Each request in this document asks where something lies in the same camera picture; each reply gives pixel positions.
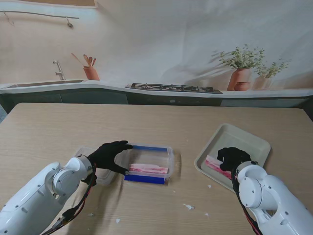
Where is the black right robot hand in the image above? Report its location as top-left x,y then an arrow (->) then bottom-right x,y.
217,146 -> 252,173

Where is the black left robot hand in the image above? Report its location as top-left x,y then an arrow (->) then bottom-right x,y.
87,140 -> 134,176

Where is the clear lid with blue label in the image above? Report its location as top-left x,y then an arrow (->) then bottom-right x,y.
73,145 -> 117,187

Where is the raw bacon slice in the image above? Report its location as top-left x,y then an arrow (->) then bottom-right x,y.
204,154 -> 233,181

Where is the stack of raw bacon slices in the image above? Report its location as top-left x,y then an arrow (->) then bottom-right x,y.
129,163 -> 170,175

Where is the clear plastic food container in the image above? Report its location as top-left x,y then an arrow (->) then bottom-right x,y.
114,142 -> 176,186

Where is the beige plastic tray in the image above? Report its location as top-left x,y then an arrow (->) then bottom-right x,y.
194,123 -> 271,193

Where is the printed kitchen backdrop cloth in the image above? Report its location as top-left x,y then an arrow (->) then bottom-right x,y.
0,0 -> 313,123

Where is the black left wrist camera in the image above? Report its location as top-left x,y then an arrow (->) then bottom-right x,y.
82,175 -> 98,187

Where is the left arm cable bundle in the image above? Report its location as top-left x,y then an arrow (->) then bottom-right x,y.
45,166 -> 98,235

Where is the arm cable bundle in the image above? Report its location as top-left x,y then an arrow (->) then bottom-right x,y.
45,166 -> 98,235
231,168 -> 262,235

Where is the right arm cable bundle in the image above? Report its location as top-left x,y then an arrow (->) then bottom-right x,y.
231,168 -> 262,235

